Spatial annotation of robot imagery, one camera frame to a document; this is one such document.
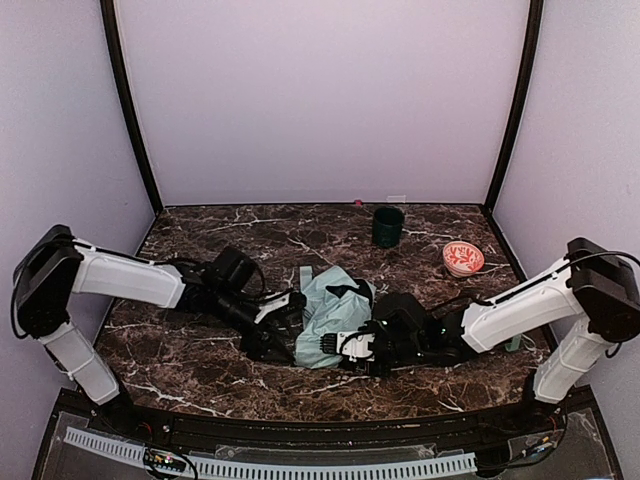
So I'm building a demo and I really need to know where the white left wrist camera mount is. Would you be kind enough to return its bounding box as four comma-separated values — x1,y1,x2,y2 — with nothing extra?
254,291,306,325

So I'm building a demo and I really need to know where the black frame post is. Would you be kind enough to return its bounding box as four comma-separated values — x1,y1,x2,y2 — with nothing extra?
483,0,544,215
99,0,164,215

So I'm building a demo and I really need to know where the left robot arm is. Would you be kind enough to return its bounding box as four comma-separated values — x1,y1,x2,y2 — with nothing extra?
9,224,306,407

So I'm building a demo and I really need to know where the left black frame post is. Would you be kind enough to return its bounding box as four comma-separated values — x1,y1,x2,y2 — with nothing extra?
99,0,164,215

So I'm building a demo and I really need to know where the grey slotted cable duct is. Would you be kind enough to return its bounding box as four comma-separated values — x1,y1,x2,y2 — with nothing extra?
63,427,477,479

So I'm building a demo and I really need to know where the red white patterned bowl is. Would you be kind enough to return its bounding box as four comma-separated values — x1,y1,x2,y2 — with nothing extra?
442,241,485,278

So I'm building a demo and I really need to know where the black cylindrical cup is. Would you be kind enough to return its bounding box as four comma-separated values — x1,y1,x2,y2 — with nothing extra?
372,206,405,248

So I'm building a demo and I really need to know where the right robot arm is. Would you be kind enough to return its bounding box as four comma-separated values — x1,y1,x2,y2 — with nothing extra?
367,237,639,404

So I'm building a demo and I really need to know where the black curved front rail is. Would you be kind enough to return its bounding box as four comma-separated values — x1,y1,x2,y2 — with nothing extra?
89,394,566,454

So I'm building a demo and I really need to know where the right black frame post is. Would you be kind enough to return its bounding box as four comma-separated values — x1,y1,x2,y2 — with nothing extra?
483,0,544,215

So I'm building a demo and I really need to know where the mint green folding umbrella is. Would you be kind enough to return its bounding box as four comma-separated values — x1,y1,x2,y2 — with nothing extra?
295,267,497,377

